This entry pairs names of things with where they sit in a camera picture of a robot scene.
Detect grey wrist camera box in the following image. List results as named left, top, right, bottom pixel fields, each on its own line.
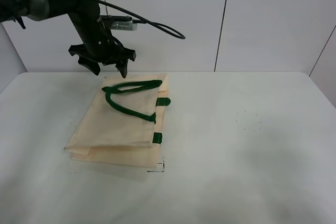
left=101, top=15, right=137, bottom=31

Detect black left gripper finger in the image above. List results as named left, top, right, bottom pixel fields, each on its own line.
left=78, top=57, right=101, bottom=75
left=115, top=59, right=128, bottom=78

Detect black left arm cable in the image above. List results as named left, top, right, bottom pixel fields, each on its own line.
left=0, top=0, right=186, bottom=40

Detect cream linen bag green handles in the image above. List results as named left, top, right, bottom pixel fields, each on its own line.
left=65, top=73, right=171, bottom=168

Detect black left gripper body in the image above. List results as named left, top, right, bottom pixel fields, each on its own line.
left=68, top=16, right=137, bottom=65

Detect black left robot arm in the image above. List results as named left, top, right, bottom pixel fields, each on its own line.
left=1, top=0, right=136, bottom=78

